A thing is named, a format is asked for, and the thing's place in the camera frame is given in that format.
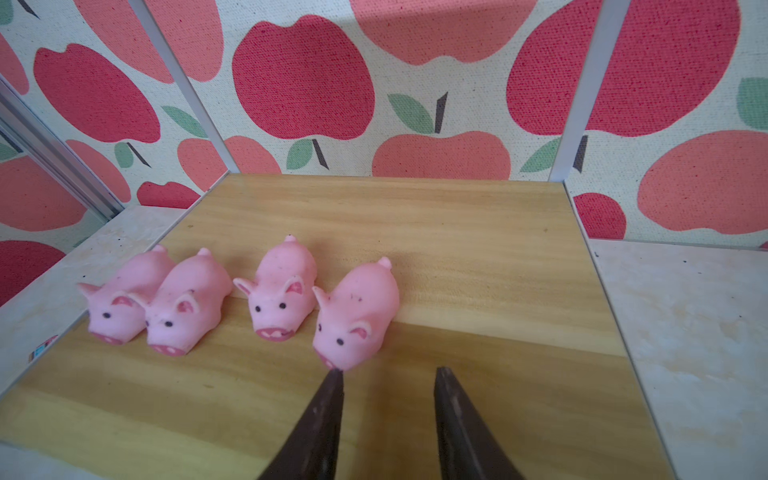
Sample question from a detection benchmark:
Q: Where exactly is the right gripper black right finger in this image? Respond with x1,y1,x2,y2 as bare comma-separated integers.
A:
434,367,524,479

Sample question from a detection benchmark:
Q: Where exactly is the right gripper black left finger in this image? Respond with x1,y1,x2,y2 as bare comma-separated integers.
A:
259,369,344,479

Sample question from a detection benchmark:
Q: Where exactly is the pink pig toy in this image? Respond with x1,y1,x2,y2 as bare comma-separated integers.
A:
128,248,233,357
76,245,175,345
233,235,318,342
312,257,400,371

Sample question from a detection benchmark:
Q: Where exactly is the wooden two-tier white-frame shelf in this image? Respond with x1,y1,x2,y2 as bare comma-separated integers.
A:
0,0,676,480

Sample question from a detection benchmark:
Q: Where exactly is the pink blue toy car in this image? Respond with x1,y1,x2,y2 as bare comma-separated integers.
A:
28,335,58,363

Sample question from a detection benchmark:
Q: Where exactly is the left aluminium frame post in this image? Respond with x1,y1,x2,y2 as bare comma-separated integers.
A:
1,78,125,222

